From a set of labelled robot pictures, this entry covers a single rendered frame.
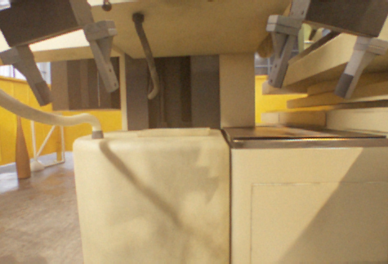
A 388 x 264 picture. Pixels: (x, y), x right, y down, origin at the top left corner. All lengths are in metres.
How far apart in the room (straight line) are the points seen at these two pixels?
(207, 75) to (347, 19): 1.03
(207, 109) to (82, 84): 0.87
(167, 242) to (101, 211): 0.28
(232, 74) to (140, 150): 0.81
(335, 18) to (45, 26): 0.41
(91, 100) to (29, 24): 1.18
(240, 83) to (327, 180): 0.77
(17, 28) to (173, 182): 0.58
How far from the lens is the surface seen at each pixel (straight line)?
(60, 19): 0.37
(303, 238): 0.88
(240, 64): 1.36
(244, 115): 1.33
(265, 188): 0.76
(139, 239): 0.88
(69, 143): 3.86
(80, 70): 1.61
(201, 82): 1.33
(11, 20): 0.42
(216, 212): 0.78
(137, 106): 1.39
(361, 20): 0.40
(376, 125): 0.97
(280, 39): 0.35
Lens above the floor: 0.69
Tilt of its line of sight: 4 degrees down
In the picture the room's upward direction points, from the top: 1 degrees counter-clockwise
